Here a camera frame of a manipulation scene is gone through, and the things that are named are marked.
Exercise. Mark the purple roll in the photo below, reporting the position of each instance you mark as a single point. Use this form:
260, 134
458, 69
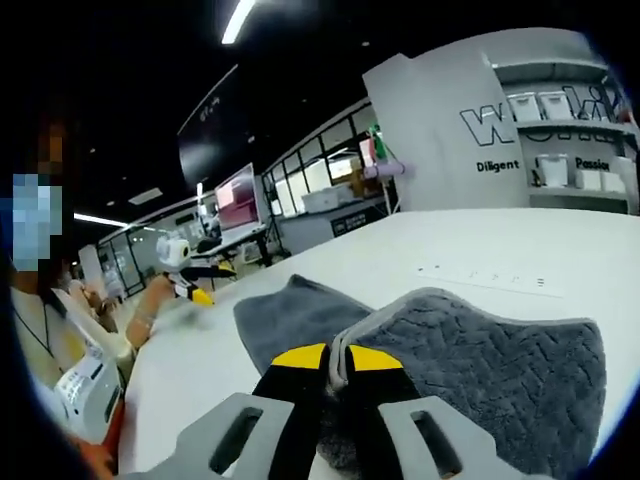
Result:
387, 170

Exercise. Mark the ceiling light strip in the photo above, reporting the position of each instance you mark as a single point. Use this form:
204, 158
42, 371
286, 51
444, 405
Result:
239, 21

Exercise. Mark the person's left hand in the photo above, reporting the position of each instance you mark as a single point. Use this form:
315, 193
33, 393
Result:
159, 292

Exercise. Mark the grey towel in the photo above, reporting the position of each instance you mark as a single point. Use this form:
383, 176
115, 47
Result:
490, 360

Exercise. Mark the white table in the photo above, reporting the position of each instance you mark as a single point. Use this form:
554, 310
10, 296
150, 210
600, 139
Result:
450, 240

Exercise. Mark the person's orange trousers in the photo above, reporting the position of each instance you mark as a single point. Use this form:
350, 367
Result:
107, 450

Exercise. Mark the row of white storage bins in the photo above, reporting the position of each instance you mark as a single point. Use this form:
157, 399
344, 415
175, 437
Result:
560, 140

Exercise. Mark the hanging black banner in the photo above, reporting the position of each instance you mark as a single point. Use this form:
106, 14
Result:
207, 135

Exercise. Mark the white chest device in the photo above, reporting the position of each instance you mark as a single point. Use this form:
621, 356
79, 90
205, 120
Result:
87, 395

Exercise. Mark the grey metal shelf rack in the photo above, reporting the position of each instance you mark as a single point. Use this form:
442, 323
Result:
565, 135

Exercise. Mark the small coloured flag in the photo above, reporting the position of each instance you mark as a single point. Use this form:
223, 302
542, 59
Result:
376, 146

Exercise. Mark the white monitor desk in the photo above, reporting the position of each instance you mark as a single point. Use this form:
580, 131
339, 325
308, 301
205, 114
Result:
235, 242

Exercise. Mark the computer monitor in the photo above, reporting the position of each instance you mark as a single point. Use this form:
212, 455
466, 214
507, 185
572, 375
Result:
239, 197

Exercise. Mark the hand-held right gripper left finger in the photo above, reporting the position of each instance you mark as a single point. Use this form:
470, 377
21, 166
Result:
295, 380

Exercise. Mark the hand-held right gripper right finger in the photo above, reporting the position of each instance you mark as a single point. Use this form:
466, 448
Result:
390, 400

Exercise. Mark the black sign board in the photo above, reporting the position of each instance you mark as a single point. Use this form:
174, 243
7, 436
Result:
357, 222

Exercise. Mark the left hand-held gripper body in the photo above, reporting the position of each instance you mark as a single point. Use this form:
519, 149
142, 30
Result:
174, 255

